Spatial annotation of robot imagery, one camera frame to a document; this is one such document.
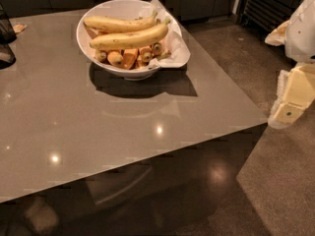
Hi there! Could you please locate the orange papaya slice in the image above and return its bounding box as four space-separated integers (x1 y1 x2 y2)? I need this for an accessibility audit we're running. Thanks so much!
123 48 138 70

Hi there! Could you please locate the dark glass object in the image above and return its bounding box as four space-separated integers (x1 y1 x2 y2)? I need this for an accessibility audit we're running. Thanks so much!
0 4 17 70

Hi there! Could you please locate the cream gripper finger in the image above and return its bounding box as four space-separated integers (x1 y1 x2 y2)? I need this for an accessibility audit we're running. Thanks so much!
265 21 289 46

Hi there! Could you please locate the small orange banana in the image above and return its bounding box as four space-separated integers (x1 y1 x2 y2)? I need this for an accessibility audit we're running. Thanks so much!
107 50 123 68

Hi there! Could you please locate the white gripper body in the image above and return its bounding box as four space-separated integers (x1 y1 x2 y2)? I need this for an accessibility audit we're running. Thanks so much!
284 0 315 63

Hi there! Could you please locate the small crumpled wrapper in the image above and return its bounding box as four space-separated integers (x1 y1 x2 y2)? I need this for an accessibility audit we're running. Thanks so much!
13 24 27 33

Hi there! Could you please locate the yellow banana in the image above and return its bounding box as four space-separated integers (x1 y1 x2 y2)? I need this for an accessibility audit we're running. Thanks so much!
90 18 171 51
84 11 158 33

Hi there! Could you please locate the dark slatted cabinet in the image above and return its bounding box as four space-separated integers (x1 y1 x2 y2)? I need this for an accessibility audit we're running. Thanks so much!
233 0 302 33

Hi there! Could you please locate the small banana right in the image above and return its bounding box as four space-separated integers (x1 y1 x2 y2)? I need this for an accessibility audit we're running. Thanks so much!
152 42 163 56

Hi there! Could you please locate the small banana far left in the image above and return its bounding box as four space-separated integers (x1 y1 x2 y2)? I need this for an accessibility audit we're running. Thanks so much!
94 50 107 63

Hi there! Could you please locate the white ceramic bowl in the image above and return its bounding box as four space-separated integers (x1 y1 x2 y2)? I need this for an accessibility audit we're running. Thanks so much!
76 0 183 82

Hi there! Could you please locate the white paper napkin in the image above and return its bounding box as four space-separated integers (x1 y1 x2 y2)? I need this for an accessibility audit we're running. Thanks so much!
145 0 190 70

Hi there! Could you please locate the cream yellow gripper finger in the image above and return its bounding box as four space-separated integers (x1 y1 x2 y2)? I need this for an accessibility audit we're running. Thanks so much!
268 63 315 129

